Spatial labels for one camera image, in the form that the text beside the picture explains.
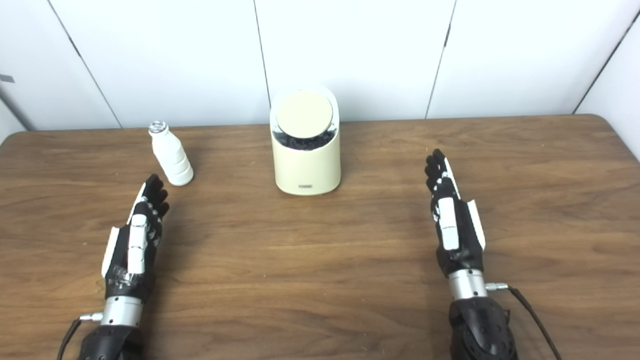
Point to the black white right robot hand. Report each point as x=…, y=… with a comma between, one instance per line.
x=467, y=240

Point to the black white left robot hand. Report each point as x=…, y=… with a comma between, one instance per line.
x=120, y=260

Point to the small white plastic bottle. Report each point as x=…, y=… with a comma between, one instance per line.
x=172, y=157

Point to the cream-colored bin with round lid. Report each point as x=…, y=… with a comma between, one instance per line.
x=307, y=165

